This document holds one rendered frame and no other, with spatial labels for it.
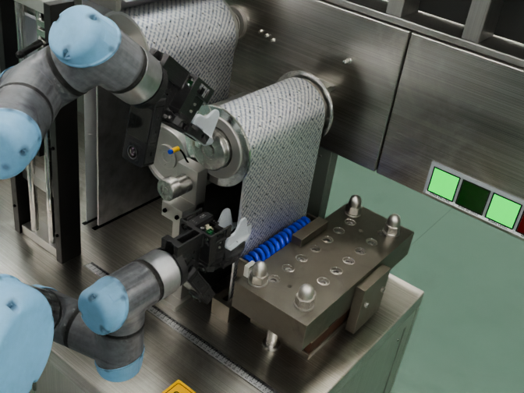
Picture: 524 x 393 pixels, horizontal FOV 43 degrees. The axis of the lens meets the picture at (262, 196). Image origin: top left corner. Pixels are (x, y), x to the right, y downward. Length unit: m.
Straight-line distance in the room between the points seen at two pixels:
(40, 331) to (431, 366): 2.08
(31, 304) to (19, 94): 0.25
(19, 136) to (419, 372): 2.08
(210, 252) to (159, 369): 0.25
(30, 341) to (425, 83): 0.85
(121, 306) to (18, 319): 0.32
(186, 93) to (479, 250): 2.54
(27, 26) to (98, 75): 0.45
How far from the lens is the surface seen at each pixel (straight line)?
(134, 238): 1.51
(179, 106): 0.99
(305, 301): 1.16
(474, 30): 1.23
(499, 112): 1.24
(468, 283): 3.14
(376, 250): 1.35
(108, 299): 0.99
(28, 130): 0.78
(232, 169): 1.14
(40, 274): 1.42
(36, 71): 0.89
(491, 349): 2.85
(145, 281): 1.02
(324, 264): 1.28
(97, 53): 0.84
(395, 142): 1.34
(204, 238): 1.10
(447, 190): 1.32
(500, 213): 1.29
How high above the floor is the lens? 1.80
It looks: 32 degrees down
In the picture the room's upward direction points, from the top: 8 degrees clockwise
